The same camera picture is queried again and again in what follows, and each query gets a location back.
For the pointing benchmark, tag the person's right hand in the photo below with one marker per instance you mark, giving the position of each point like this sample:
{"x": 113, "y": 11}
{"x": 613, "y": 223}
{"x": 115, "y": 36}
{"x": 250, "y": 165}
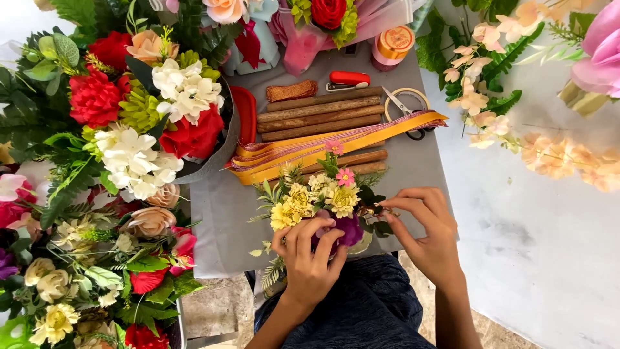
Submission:
{"x": 436, "y": 242}

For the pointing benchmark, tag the person's left hand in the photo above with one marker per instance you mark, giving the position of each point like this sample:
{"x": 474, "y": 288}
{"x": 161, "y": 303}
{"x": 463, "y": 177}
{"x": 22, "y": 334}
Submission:
{"x": 307, "y": 271}

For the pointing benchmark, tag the small yellow purple flower bouquet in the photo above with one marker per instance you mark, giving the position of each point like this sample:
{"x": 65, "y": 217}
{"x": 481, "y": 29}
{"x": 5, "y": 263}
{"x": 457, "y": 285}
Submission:
{"x": 310, "y": 201}

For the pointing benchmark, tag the person's dark blue trousers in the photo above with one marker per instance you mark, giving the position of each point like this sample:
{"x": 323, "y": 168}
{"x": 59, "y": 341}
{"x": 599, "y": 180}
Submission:
{"x": 373, "y": 305}

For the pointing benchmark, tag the grey table cover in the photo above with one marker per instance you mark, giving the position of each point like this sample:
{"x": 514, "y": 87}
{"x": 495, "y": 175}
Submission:
{"x": 223, "y": 218}

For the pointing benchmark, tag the bundle of yellow red ribbons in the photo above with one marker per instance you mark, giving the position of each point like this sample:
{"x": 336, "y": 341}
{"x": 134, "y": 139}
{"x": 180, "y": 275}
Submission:
{"x": 339, "y": 140}

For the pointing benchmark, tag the clear tape roll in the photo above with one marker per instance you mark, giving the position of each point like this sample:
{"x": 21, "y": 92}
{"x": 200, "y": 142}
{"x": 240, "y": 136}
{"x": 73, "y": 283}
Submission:
{"x": 420, "y": 94}

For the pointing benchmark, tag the grey felt bouquet wrap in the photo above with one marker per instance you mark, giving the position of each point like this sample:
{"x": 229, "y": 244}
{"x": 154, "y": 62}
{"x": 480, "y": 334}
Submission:
{"x": 225, "y": 145}

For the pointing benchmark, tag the row of brown wooden sticks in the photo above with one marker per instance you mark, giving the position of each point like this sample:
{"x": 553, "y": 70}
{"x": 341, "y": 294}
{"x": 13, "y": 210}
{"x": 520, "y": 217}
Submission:
{"x": 319, "y": 119}

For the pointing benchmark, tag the peach blossom branch with ferns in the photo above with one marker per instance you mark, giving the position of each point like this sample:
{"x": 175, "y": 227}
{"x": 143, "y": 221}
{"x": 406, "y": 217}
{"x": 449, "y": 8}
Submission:
{"x": 489, "y": 97}

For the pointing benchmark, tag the red plastic tray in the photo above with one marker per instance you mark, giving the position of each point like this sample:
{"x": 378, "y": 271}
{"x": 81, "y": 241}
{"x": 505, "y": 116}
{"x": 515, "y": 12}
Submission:
{"x": 246, "y": 116}

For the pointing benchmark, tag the orange glitter ribbon piece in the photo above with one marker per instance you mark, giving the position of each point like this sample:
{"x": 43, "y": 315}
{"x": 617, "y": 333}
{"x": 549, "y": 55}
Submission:
{"x": 290, "y": 90}

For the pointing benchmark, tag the red stapler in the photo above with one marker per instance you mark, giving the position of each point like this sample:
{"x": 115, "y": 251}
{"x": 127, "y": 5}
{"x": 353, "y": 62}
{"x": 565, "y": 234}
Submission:
{"x": 348, "y": 79}

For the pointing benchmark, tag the heap of artificial flower arrangements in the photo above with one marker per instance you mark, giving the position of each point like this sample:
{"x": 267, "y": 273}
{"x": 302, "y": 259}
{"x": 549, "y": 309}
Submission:
{"x": 106, "y": 169}

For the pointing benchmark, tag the pink wrapped flower bouquet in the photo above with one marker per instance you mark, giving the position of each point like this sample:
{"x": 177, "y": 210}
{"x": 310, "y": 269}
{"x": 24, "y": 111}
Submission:
{"x": 310, "y": 34}

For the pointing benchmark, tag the large pink artificial flower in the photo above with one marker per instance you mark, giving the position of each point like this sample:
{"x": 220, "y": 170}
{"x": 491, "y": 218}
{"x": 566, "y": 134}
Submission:
{"x": 598, "y": 53}

